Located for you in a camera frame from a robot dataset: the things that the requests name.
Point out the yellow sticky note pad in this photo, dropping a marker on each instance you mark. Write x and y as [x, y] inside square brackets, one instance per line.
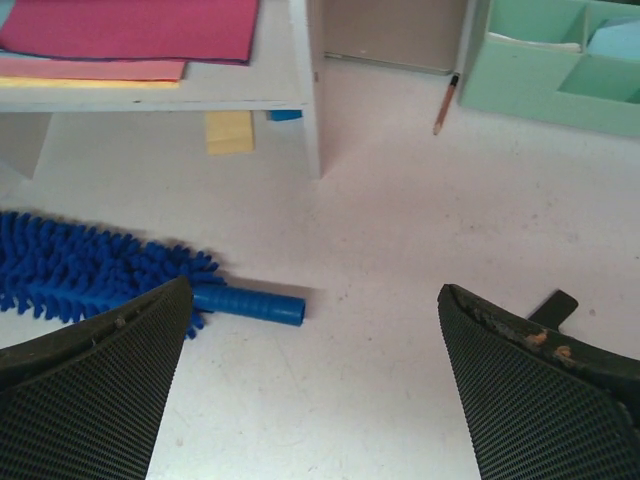
[229, 132]

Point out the mint green desk organizer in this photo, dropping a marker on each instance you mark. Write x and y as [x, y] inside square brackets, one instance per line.
[532, 59]

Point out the black clip object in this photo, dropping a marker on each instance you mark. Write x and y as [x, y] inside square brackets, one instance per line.
[554, 310]

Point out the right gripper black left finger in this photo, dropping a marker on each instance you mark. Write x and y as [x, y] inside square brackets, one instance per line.
[86, 401]

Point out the small blue block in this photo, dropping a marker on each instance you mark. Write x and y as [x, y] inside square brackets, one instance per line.
[284, 115]

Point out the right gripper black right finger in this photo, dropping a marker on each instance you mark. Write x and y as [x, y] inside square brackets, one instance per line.
[539, 404]

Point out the red pencil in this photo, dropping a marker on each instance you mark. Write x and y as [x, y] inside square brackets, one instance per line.
[445, 105]

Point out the white wooden bookshelf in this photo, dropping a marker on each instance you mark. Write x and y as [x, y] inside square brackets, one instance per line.
[285, 73]

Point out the blue microfiber duster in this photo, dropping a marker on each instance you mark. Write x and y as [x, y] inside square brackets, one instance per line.
[72, 272]

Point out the stack of coloured paper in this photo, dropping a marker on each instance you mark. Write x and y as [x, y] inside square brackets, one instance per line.
[120, 43]

